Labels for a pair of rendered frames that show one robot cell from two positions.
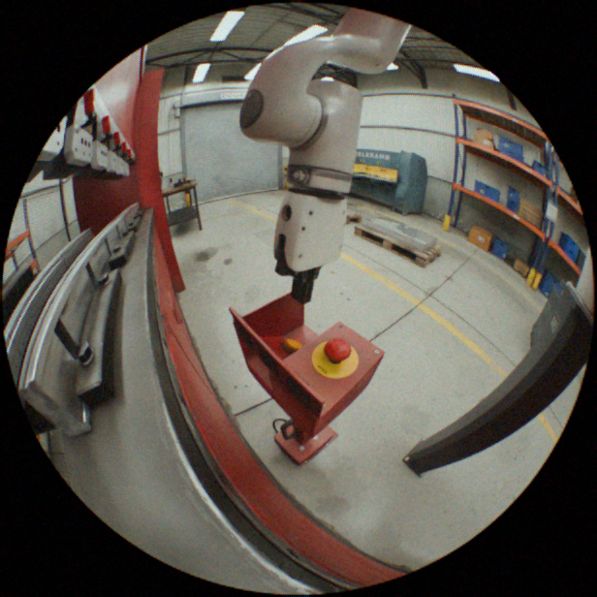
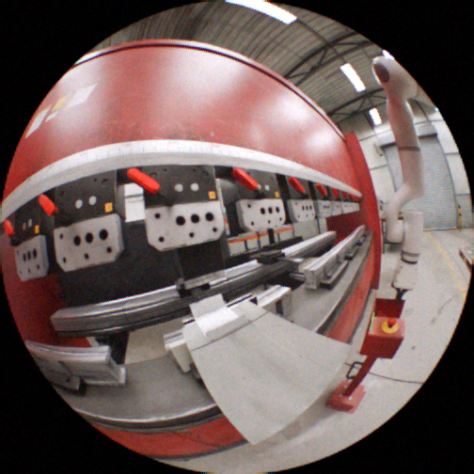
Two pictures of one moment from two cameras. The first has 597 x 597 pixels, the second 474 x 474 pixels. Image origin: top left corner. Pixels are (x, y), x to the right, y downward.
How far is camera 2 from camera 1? 0.42 m
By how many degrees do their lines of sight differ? 93
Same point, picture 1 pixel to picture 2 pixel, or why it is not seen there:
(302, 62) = (391, 217)
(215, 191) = not seen: hidden behind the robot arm
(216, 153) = not seen: hidden behind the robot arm
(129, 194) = (359, 217)
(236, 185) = (432, 220)
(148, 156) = (370, 197)
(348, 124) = (413, 233)
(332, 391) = (378, 332)
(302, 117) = (396, 236)
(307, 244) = (399, 277)
